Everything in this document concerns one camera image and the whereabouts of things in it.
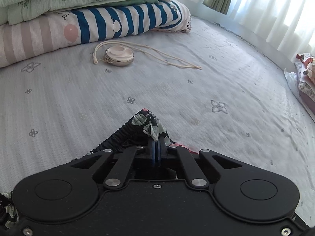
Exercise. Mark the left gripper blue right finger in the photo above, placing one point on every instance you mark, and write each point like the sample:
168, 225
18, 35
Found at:
177, 163

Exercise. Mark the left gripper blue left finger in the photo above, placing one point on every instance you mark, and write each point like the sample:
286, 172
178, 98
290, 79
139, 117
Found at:
134, 163

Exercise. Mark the black floral pants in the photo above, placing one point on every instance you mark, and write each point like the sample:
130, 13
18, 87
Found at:
142, 129

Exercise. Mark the grey patterned bed sheet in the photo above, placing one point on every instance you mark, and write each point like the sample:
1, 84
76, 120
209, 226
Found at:
59, 106

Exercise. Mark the pink round portable fan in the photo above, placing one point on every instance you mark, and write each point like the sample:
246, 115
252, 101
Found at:
119, 55

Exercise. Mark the white bottom pillow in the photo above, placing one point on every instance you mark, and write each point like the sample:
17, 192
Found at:
301, 86

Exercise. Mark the floral top pillow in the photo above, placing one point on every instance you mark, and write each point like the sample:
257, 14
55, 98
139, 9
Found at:
308, 65

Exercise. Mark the blue striped folded blanket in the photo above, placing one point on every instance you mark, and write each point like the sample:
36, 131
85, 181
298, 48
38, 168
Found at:
58, 30

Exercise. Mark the white sheer curtain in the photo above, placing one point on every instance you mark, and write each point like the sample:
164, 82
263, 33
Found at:
287, 25

